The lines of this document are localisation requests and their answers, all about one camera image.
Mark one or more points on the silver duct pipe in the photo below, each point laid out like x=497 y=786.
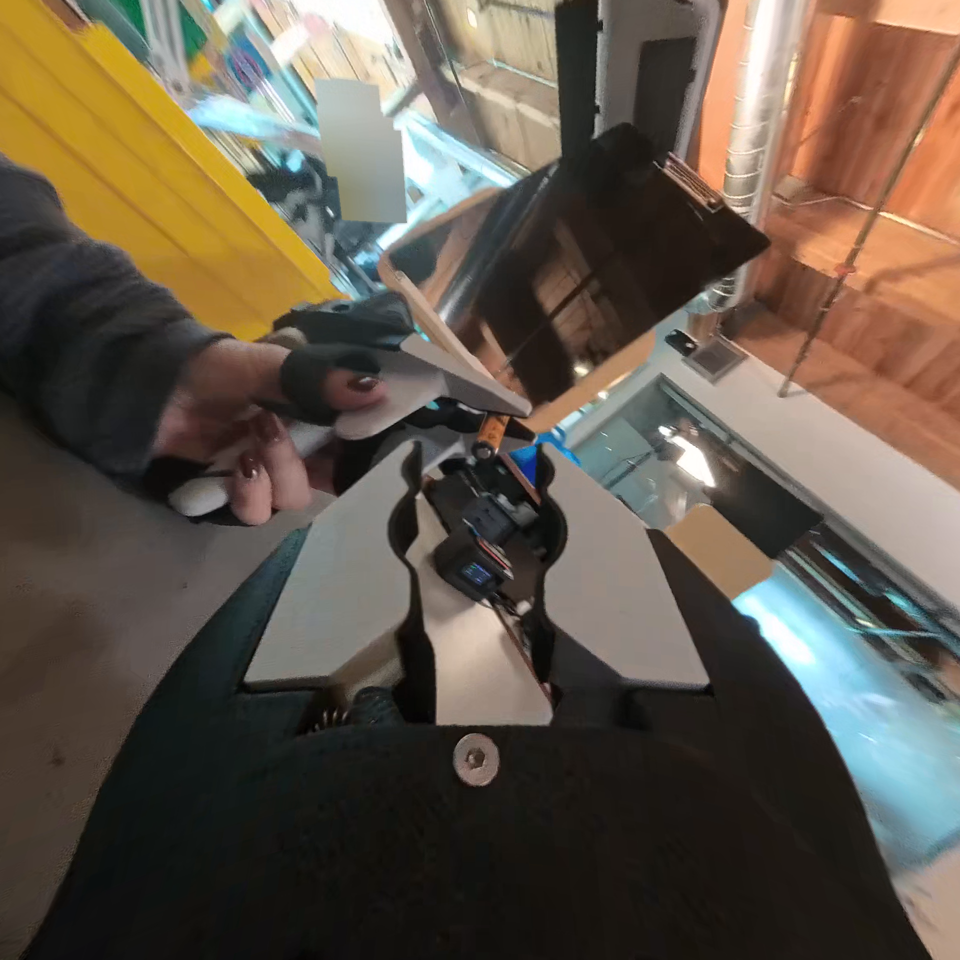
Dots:
x=757 y=150

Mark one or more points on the wall vent grille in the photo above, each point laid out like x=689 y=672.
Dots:
x=718 y=360

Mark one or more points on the orange black battery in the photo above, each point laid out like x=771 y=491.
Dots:
x=495 y=433

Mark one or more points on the yellow plastic bin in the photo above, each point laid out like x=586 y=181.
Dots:
x=150 y=165

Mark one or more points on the person's left forearm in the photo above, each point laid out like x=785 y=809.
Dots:
x=82 y=315

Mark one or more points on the black square panel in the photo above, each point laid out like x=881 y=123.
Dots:
x=772 y=517

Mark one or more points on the person's left hand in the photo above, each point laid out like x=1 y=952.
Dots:
x=225 y=390

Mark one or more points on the tan rounded board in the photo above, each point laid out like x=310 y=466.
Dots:
x=720 y=551

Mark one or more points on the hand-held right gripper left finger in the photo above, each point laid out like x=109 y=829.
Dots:
x=337 y=600

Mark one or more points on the wall mounted camera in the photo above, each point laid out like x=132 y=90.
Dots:
x=680 y=340

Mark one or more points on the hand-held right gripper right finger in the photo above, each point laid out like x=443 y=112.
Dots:
x=622 y=600

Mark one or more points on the studio light on stand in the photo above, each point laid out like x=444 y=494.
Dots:
x=690 y=450

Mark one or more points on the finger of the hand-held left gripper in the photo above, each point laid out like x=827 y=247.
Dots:
x=390 y=409
x=457 y=382

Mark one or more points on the wood framed screen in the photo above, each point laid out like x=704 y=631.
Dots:
x=600 y=262

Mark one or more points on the black battery charger case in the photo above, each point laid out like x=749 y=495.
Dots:
x=472 y=566

